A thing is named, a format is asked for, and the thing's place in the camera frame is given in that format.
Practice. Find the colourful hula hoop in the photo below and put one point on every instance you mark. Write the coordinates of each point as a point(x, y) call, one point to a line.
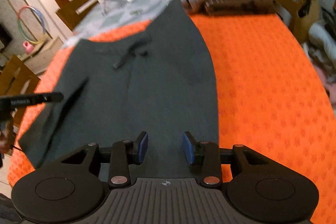
point(32, 25)

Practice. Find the pink kettlebell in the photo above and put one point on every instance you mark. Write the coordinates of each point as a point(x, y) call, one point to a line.
point(28, 47)

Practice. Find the wooden chair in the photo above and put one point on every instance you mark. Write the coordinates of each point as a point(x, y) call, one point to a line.
point(17, 78)
point(73, 12)

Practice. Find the pile of clothes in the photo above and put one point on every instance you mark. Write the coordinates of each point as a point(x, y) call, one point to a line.
point(320, 50)

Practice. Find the checkered tablecloth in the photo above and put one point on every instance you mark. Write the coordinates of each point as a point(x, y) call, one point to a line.
point(112, 14)

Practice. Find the dark grey shorts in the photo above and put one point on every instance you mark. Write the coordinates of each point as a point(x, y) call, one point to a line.
point(160, 81)

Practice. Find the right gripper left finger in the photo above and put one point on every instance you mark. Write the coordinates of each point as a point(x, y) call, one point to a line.
point(140, 146)

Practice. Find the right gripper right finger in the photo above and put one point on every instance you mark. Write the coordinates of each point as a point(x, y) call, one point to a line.
point(190, 148)

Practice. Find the person's left hand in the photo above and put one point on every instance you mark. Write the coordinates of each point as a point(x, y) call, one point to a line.
point(7, 135)

